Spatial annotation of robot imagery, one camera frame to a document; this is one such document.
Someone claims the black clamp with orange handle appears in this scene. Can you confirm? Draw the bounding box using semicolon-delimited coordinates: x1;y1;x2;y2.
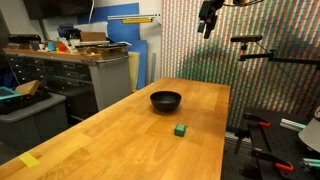
250;147;295;173
242;112;272;129

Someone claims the black wall monitor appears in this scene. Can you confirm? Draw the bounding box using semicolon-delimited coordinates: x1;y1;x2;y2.
22;0;95;21

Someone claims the teal tray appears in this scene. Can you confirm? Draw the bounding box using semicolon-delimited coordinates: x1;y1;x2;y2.
0;86;23;102

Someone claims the yellow spirit level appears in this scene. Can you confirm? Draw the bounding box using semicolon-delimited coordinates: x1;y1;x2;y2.
121;17;154;25

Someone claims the grey perforated metal cabinet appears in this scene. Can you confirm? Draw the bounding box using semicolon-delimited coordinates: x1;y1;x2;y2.
3;48;132;122

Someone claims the small green block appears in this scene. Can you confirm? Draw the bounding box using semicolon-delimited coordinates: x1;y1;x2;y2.
173;123;188;138

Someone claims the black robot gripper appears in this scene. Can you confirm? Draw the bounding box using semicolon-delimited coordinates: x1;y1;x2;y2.
197;0;225;40

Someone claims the cardboard box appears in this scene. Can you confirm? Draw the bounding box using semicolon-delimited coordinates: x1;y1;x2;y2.
79;30;108;43

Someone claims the black stereo camera bar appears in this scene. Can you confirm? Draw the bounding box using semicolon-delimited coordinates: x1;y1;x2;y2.
230;34;264;44

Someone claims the grey plastic storage bin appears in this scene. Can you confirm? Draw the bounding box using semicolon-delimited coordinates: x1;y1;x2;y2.
0;92;69;152

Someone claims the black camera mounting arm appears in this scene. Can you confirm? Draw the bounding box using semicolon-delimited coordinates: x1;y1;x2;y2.
237;42;320;71

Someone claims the black bowl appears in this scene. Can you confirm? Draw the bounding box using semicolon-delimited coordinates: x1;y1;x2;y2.
149;90;183;113

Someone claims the blue foam board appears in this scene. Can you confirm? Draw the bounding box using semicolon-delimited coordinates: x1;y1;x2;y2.
77;2;148;91

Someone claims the wooden block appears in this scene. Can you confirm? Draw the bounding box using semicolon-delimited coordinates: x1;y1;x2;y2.
14;79;42;97

